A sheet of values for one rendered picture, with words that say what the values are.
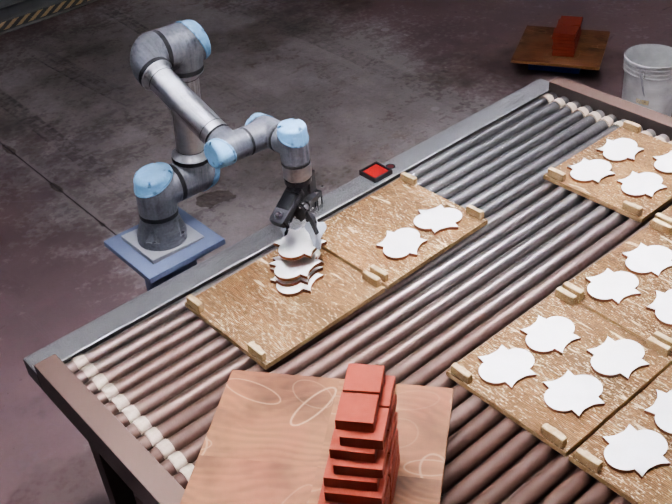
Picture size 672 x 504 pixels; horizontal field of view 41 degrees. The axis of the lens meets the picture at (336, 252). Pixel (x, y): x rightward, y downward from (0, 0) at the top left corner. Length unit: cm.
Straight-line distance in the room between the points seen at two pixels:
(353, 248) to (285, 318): 34
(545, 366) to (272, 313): 71
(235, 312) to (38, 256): 219
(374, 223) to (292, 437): 92
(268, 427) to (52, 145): 363
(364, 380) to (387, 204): 117
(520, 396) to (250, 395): 61
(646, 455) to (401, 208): 108
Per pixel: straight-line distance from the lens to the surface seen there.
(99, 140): 531
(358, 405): 160
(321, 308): 237
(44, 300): 420
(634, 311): 240
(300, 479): 186
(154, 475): 204
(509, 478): 200
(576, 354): 226
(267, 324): 235
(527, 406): 212
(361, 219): 268
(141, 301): 254
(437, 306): 239
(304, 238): 246
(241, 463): 190
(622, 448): 206
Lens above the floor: 247
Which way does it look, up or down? 37 degrees down
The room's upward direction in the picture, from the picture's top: 5 degrees counter-clockwise
